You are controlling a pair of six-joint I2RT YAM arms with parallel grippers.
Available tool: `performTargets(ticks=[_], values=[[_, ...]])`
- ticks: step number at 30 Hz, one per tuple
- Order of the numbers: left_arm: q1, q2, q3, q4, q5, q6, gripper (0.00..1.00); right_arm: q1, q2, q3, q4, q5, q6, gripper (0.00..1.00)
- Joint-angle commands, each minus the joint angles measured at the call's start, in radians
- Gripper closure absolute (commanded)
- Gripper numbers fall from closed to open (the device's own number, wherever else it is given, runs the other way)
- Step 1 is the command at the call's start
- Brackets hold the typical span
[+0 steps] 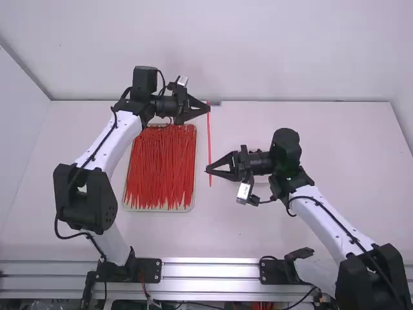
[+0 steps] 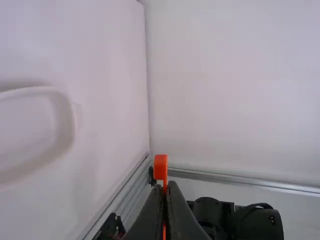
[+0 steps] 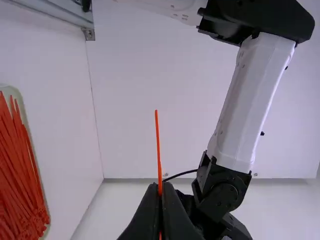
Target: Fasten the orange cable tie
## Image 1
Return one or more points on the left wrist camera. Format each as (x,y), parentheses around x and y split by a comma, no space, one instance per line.
(182,81)

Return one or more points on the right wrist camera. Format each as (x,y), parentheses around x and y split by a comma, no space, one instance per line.
(244,193)

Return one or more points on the silver rails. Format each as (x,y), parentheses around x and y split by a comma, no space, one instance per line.
(209,274)

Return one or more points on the pale tray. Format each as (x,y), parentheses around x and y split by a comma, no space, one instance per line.
(192,210)

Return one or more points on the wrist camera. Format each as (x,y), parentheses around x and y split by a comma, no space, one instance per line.
(182,81)
(244,193)

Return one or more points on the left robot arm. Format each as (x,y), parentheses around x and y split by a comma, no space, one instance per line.
(109,142)

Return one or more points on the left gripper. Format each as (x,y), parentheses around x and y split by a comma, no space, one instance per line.
(182,106)

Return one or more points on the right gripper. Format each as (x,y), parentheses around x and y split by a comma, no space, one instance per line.
(243,164)

